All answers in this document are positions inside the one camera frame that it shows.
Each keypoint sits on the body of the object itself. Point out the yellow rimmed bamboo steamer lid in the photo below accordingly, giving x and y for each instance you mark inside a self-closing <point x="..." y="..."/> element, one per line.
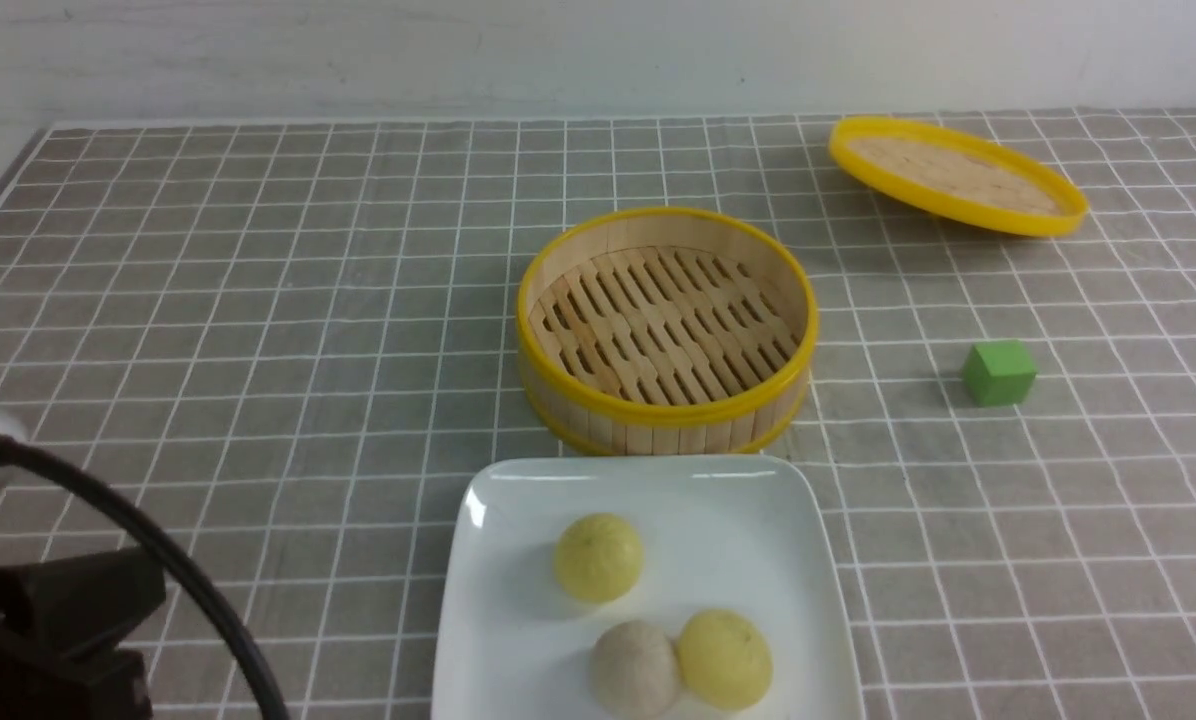
<point x="957" y="176"/>

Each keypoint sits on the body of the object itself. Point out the yellow steamed bun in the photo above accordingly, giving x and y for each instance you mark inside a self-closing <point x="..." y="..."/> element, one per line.
<point x="724" y="658"/>
<point x="599" y="558"/>

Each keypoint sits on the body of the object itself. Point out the grey checked tablecloth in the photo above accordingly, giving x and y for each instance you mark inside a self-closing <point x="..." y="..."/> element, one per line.
<point x="293" y="345"/>

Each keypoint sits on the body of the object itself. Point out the white square plate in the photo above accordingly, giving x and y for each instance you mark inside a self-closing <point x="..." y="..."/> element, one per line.
<point x="736" y="532"/>

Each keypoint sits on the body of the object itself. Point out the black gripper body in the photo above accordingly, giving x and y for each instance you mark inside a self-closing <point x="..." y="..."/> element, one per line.
<point x="62" y="625"/>

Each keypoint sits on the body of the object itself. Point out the green cube block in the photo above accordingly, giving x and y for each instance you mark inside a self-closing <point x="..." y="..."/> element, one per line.
<point x="998" y="373"/>

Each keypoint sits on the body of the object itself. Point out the beige steamed bun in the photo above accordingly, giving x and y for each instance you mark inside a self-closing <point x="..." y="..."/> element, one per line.
<point x="633" y="671"/>

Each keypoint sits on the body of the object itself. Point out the bamboo steamer basket yellow rim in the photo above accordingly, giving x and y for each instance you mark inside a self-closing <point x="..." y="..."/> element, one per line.
<point x="666" y="331"/>

